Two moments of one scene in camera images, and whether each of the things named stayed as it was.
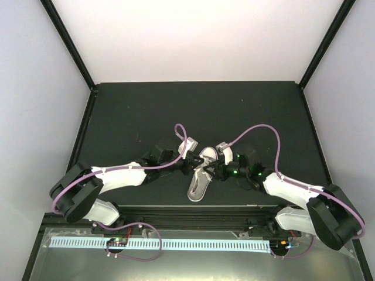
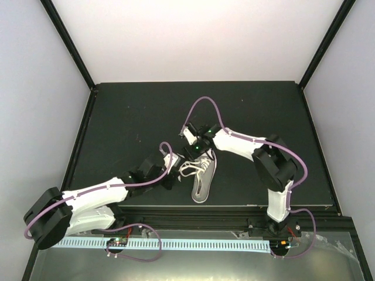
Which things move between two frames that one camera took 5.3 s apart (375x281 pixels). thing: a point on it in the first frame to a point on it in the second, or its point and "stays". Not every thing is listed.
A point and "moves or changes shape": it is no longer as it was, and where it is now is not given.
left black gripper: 190,165 to 169,184
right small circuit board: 283,244 stays
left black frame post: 65,37 stays
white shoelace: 206,160 moves or changes shape
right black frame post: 327,41 stays
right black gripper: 220,173 to 191,154
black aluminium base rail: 159,219 stays
